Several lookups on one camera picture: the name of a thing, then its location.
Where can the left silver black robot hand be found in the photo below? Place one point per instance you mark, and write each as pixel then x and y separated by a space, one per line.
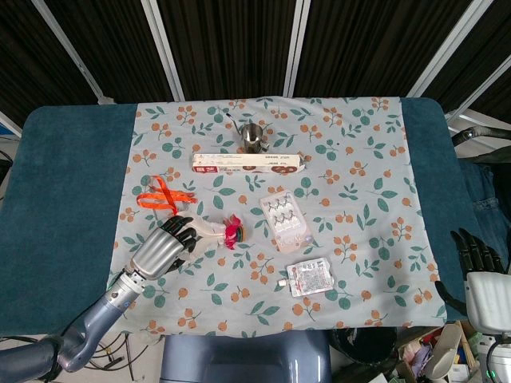
pixel 153 249

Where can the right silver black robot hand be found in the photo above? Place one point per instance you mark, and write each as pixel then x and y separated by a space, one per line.
pixel 485 275

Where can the colourful shuttlecock toy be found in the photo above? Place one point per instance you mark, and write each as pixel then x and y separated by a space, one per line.
pixel 217 232

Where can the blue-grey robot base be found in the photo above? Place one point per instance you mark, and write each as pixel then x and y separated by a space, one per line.
pixel 245 358

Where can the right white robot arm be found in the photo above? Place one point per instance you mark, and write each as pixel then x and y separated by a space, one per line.
pixel 500 361

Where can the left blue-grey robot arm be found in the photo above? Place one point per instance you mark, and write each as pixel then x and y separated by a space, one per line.
pixel 80 327

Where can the cluttered cardboard box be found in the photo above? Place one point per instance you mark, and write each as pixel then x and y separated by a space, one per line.
pixel 435 355

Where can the teal table cover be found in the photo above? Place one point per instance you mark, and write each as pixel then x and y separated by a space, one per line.
pixel 60 207

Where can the floral patterned tablecloth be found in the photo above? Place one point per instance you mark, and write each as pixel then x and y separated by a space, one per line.
pixel 275 215

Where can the long white red cardboard box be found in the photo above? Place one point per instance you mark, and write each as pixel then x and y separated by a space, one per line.
pixel 247 163

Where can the black office chair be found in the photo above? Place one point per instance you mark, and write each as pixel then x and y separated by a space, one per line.
pixel 485 145

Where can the clear blister pack of hooks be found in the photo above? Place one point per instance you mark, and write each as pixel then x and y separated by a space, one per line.
pixel 284 220

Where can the steel long-spout pitcher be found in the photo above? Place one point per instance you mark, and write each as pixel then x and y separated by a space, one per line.
pixel 250 135

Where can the silver red spouted pouch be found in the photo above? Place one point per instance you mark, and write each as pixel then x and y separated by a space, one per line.
pixel 309 276

